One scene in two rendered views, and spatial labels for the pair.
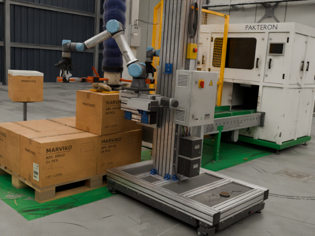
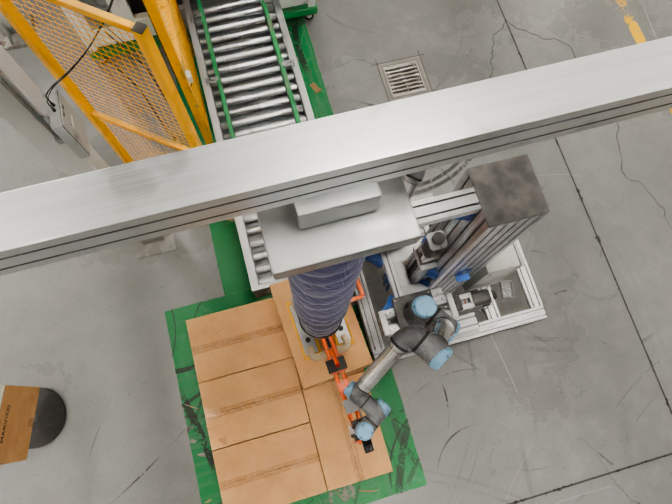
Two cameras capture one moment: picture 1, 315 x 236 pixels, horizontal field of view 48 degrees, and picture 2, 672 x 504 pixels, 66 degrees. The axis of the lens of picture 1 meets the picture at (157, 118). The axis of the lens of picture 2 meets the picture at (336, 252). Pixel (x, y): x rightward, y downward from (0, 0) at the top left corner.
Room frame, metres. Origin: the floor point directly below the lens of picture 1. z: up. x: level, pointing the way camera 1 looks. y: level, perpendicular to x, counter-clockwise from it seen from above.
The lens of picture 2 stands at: (3.47, 0.86, 3.83)
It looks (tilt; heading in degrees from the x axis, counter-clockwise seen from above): 74 degrees down; 295
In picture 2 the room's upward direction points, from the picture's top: 6 degrees clockwise
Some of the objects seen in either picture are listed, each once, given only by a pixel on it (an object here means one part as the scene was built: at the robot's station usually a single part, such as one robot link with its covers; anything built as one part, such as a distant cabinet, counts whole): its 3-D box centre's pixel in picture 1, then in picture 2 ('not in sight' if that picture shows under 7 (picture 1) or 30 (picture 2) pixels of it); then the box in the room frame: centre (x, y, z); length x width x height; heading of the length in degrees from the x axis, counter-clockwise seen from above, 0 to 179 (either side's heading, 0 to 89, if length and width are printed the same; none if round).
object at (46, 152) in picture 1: (69, 144); (287, 393); (3.67, 0.93, 0.34); 1.20 x 1.00 x 0.40; 137
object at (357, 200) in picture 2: not in sight; (328, 177); (3.67, 0.50, 2.91); 0.16 x 0.16 x 0.10; 47
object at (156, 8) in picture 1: (154, 77); (141, 128); (5.17, 0.08, 1.05); 0.87 x 0.10 x 2.10; 9
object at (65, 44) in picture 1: (66, 46); (364, 430); (3.23, 0.86, 1.37); 0.09 x 0.08 x 0.11; 81
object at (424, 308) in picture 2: (138, 69); (424, 308); (3.25, 0.20, 1.20); 0.13 x 0.12 x 0.14; 171
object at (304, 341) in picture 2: (105, 88); (303, 328); (3.75, 0.57, 0.97); 0.34 x 0.10 x 0.05; 141
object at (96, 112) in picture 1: (110, 110); (320, 328); (3.68, 0.50, 0.75); 0.60 x 0.40 x 0.40; 141
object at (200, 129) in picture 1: (200, 132); not in sight; (4.02, -0.51, 0.50); 0.07 x 0.07 x 1.00; 47
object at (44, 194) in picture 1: (69, 168); not in sight; (3.67, 0.93, 0.07); 1.20 x 1.00 x 0.14; 137
